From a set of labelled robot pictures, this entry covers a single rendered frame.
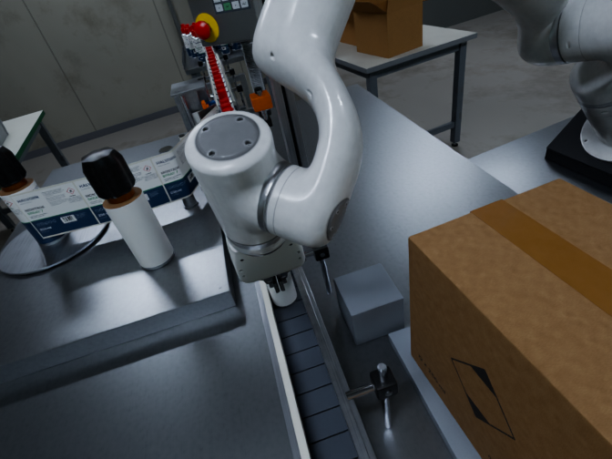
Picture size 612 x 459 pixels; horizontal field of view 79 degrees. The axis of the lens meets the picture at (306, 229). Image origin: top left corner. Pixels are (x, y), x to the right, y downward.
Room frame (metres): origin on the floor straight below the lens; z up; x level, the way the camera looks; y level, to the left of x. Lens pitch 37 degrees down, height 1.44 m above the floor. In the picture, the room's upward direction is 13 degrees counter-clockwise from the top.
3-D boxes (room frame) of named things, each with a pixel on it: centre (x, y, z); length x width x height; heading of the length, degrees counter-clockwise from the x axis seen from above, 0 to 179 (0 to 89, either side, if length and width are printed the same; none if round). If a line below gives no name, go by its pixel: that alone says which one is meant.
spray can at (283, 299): (0.53, 0.07, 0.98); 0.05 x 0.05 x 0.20
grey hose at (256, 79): (1.05, 0.04, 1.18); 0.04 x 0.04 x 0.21
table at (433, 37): (3.40, -0.67, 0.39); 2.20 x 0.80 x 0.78; 15
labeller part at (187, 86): (1.28, 0.26, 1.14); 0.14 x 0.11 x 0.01; 7
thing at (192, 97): (1.28, 0.26, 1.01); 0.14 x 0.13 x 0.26; 7
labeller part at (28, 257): (0.97, 0.73, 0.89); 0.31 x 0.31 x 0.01
